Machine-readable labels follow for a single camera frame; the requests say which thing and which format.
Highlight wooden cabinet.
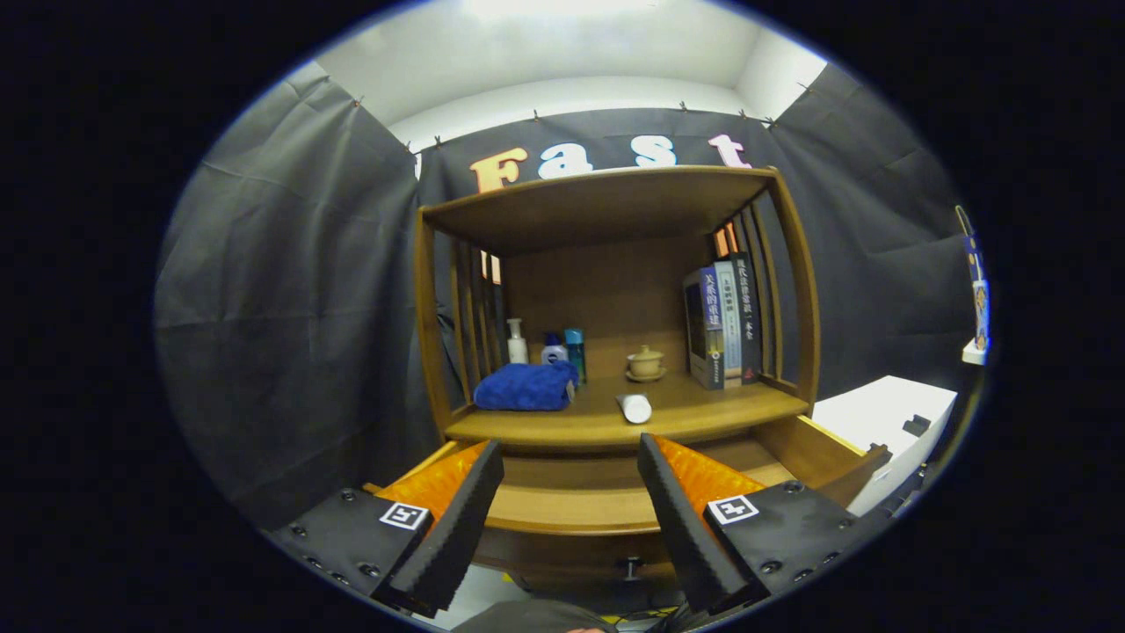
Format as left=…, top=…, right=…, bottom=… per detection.
left=413, top=164, right=823, bottom=616

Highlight pale grey spine book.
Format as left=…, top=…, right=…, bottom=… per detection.
left=714, top=259, right=744, bottom=388

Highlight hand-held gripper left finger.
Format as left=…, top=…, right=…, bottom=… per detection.
left=262, top=440, right=506, bottom=619

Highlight blue paper bag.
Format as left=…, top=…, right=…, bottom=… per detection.
left=955, top=205, right=992, bottom=353

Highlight wooden drawer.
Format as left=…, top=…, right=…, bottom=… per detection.
left=363, top=413, right=894, bottom=608

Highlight ceiling light panel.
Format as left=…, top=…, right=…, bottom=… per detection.
left=461, top=0, right=669, bottom=23

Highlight blue spine book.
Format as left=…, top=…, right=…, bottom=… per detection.
left=683, top=266, right=726, bottom=390

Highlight wooden countertop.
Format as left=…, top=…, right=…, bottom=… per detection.
left=444, top=374, right=809, bottom=454

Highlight black spine book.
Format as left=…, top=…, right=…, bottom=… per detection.
left=731, top=252, right=764, bottom=385

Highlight blue towel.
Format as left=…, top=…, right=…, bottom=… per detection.
left=473, top=360, right=581, bottom=412

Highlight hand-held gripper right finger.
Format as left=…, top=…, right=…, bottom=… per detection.
left=637, top=432, right=875, bottom=616

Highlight white side cabinet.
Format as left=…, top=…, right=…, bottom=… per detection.
left=810, top=375, right=959, bottom=518

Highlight beige lidded teacup with saucer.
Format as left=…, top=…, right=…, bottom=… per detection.
left=625, top=344, right=667, bottom=382

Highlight person's grey clothing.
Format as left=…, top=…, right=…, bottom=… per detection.
left=450, top=600, right=621, bottom=633

